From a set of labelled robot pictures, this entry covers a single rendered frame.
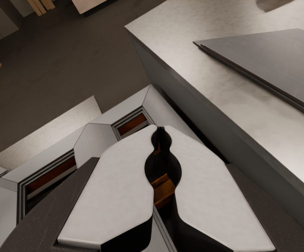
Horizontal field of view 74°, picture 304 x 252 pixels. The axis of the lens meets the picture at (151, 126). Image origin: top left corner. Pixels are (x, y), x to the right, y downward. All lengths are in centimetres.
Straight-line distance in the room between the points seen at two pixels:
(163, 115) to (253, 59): 37
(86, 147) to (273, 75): 67
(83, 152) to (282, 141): 67
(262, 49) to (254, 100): 14
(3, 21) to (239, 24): 690
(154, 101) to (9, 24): 666
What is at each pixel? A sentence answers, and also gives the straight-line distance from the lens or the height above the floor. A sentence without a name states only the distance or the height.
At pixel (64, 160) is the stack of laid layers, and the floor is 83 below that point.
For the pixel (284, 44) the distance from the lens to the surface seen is 59.
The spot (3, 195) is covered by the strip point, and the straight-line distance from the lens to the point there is 104.
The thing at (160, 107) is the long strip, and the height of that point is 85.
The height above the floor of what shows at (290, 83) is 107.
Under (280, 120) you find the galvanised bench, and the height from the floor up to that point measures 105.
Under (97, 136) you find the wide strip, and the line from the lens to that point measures 86.
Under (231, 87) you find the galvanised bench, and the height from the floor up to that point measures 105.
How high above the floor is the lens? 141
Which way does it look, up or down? 48 degrees down
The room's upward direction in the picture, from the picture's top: 30 degrees counter-clockwise
